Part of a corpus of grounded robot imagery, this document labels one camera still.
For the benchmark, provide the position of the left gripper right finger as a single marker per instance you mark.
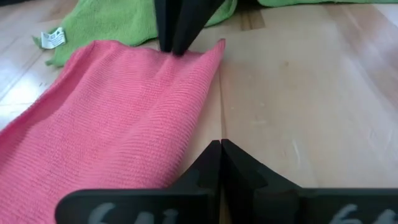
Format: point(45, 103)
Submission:
point(245, 177)

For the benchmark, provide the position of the green microfiber towel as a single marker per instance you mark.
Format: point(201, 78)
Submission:
point(118, 21)

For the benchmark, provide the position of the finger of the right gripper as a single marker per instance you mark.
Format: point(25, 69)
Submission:
point(166, 21)
point(196, 21)

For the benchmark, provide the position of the pink microfiber towel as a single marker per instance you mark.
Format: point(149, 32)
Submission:
point(109, 124)

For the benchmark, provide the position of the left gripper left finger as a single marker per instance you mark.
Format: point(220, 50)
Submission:
point(205, 174)

